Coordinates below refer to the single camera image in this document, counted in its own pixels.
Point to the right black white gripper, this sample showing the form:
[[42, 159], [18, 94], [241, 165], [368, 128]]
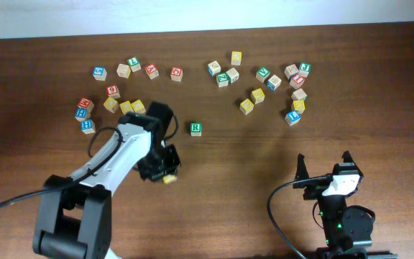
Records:
[[315, 190]]

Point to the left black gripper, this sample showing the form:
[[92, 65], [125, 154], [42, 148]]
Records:
[[175, 162]]

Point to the yellow S block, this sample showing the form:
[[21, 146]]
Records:
[[169, 178], [257, 96]]

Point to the green R block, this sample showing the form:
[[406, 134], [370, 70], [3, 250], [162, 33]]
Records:
[[195, 129]]

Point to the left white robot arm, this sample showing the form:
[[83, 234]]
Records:
[[74, 219]]

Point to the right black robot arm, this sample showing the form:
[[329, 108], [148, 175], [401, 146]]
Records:
[[347, 229]]

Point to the blue L block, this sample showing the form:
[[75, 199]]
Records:
[[292, 118]]

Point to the yellow O block right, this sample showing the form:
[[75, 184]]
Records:
[[138, 107]]

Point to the yellow o block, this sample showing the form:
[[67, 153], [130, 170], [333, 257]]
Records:
[[111, 104], [138, 107]]

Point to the yellow G block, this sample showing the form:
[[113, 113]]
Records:
[[126, 107]]

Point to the plain block green side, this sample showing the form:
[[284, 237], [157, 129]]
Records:
[[299, 95]]

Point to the yellow O block left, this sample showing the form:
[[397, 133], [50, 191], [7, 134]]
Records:
[[111, 104]]

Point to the blue H block lower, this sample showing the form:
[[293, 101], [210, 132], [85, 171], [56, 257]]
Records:
[[87, 126]]

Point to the blue h block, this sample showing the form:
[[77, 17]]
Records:
[[87, 126], [82, 114]]

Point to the red Q block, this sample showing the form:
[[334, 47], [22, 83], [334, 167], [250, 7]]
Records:
[[176, 74]]

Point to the red I block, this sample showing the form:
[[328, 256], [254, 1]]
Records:
[[297, 81]]

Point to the red 6 block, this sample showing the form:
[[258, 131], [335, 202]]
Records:
[[113, 92]]

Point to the red A block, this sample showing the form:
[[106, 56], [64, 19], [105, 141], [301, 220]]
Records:
[[151, 70]]

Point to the blue H block upper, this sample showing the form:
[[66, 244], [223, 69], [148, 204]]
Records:
[[82, 114]]

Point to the yellow E block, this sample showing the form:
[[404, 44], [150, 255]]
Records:
[[246, 106]]

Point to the green J block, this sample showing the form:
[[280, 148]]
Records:
[[304, 69]]

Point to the plain wooden block left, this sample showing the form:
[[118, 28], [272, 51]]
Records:
[[123, 70]]

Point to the red M block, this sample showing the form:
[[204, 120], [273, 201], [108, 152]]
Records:
[[86, 104]]

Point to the plain block red blue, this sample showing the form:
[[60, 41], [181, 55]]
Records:
[[291, 70]]

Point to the green Z block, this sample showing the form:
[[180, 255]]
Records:
[[222, 80]]

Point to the green L block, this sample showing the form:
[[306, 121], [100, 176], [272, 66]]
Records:
[[134, 64]]

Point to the plain soccer ball block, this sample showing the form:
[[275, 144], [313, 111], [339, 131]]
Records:
[[233, 75]]

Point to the blue S block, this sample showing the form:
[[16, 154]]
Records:
[[99, 73]]

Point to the green V block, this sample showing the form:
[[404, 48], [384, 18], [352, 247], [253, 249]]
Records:
[[262, 74]]

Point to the yellow block top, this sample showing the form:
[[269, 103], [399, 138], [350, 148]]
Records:
[[236, 58]]

